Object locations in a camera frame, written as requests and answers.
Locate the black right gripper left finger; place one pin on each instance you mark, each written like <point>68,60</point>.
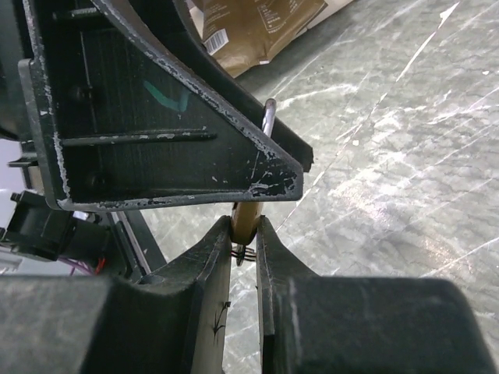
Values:
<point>173,321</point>

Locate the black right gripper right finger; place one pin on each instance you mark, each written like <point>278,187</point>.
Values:
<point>315,324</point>

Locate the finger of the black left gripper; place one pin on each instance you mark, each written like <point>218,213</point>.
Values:
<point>196,58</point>
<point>120,123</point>

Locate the brass padlock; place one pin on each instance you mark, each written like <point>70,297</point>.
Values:
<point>245,216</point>

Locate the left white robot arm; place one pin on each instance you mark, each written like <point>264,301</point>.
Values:
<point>35,229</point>

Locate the brown paper package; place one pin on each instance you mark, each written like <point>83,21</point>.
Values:
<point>242,34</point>

